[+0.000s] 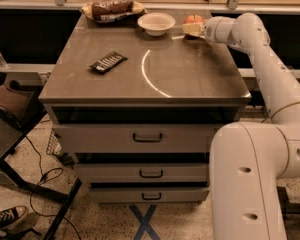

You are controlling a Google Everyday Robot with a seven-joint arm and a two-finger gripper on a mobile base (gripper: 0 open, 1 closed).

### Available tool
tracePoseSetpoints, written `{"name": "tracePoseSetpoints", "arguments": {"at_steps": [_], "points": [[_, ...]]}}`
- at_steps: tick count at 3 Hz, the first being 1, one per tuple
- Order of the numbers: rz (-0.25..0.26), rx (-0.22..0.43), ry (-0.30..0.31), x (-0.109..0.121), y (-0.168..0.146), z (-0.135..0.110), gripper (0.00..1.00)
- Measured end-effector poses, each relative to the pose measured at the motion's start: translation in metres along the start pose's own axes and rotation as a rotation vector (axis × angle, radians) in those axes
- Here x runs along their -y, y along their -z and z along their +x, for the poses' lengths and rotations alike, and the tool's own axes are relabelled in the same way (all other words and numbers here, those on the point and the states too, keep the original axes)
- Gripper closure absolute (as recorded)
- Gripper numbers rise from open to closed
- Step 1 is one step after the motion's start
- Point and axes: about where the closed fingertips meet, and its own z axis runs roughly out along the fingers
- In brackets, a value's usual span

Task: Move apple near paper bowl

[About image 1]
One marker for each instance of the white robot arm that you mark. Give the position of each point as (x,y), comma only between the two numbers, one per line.
(247,158)

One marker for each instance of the white paper bowl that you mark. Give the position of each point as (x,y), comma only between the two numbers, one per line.
(156,24)

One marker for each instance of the blue tape cross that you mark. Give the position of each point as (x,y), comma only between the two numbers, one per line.
(144,220)

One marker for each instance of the red apple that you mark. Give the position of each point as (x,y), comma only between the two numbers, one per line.
(193,18)

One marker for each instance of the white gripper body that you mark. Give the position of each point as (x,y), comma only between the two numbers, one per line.
(212,29)

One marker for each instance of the grey drawer cabinet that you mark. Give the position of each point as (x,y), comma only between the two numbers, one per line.
(170,79)

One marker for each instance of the brown chip bag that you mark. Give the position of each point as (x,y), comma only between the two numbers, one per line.
(112,10)

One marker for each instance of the middle grey drawer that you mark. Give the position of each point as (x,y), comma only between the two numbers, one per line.
(137,173)

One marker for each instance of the black metal stand base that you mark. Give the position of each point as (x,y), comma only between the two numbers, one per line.
(291,214)

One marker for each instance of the grey drawer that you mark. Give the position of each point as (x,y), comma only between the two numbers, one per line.
(137,173)
(136,138)
(148,195)

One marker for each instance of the dark side table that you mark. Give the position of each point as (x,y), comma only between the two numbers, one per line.
(20,112)

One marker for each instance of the top grey drawer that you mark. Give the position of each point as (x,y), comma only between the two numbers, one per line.
(136,138)

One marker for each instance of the black snack bar wrapper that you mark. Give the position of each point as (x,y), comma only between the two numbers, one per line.
(108,62)

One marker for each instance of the black and white sneaker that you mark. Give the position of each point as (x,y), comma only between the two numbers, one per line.
(11,217)

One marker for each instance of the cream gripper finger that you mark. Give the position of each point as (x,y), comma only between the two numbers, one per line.
(193,29)

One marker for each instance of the bottom grey drawer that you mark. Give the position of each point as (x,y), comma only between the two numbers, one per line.
(148,195)

